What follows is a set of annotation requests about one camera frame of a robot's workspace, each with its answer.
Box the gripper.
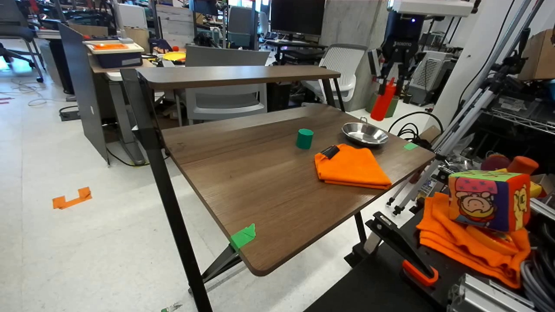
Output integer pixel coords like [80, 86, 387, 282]
[376, 11, 424, 95]

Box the red sauce bottle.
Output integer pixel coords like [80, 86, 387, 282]
[370, 78, 397, 122]

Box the silver pan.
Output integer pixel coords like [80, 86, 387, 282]
[342, 117, 389, 147]

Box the green bin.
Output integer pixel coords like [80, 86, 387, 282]
[366, 90, 400, 119]

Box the white appliance with grille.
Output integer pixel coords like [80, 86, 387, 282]
[407, 51, 455, 106]

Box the white mesh office chair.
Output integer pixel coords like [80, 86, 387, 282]
[303, 43, 369, 105]

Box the orange cloth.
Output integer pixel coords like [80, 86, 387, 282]
[314, 143, 392, 190]

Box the green cylinder block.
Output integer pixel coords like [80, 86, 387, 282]
[296, 128, 314, 150]

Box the monitor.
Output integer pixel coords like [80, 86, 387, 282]
[269, 0, 326, 42]

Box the dark red ball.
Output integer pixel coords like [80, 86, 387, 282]
[480, 153, 512, 172]

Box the cardboard box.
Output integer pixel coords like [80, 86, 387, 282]
[517, 29, 555, 82]

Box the colourful plush cube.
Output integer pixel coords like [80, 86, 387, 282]
[447, 169, 532, 233]

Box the orange toy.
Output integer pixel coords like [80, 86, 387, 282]
[506, 156, 540, 176]

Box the black clamp with orange grip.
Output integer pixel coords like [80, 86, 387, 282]
[365, 211, 440, 287]

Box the grey chair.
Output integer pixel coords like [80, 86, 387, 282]
[175, 44, 271, 127]

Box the heap of orange cloths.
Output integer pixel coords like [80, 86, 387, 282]
[415, 192, 532, 289]

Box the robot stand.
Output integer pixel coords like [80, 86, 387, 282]
[302, 208, 555, 312]

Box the box with orange top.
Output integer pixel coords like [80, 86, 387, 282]
[82, 39, 145, 69]

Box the orange floor tape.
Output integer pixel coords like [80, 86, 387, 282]
[52, 187, 93, 210]

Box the black office chair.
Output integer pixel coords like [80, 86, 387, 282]
[0, 0, 46, 84]

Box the black cable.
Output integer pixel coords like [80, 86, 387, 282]
[387, 111, 445, 147]

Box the wire shelf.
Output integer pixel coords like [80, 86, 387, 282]
[480, 93, 555, 136]

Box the bundle of grey cables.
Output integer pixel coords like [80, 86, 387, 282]
[519, 259, 555, 312]

